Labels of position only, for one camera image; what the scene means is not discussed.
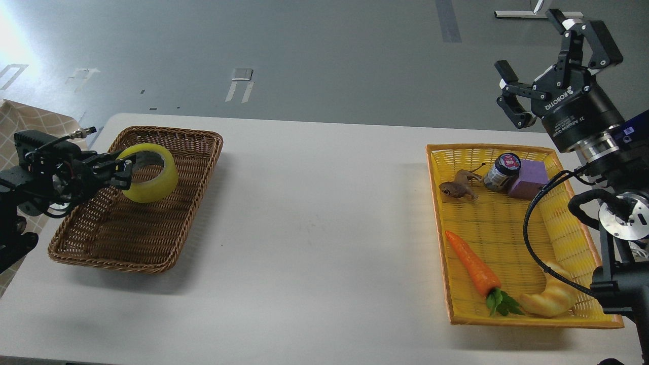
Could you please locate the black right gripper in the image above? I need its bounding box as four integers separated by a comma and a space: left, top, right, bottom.
494, 8, 624, 153

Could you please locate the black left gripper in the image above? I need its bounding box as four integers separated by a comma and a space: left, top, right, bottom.
56, 152, 137, 201

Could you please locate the yellow tape roll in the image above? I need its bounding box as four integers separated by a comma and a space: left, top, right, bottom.
118, 143, 179, 203

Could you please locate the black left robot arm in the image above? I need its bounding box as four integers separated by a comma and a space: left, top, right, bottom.
1, 127, 138, 272

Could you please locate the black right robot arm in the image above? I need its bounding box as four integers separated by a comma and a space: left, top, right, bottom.
494, 9, 647, 363

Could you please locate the white stand base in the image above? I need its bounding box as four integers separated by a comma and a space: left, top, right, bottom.
493, 1, 556, 19

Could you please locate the brown wicker basket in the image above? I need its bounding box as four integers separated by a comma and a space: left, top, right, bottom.
47, 126, 223, 274

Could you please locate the purple foam block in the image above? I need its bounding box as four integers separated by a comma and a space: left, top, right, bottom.
507, 159, 549, 200

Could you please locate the small dark jar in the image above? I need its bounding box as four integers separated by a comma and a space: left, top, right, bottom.
484, 153, 522, 193

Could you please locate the beige checkered cloth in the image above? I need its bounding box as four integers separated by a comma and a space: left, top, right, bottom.
1, 99, 80, 296

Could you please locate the yellow plastic basket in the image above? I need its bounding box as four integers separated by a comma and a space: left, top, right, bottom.
426, 143, 624, 330

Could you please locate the brown toy animal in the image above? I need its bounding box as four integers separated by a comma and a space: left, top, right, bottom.
438, 163, 485, 201

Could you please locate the orange toy carrot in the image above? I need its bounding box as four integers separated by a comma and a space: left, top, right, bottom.
444, 230, 501, 298

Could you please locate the toy croissant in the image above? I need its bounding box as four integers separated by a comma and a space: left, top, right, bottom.
517, 272, 579, 317

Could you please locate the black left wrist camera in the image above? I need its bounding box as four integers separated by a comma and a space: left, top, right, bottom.
14, 130, 83, 157

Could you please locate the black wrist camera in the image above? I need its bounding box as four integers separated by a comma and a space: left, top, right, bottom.
614, 110, 648, 151
14, 130, 83, 157

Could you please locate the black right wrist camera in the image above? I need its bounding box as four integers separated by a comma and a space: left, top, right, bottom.
614, 110, 648, 151

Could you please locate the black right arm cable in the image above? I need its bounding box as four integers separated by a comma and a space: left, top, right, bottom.
522, 170, 596, 297

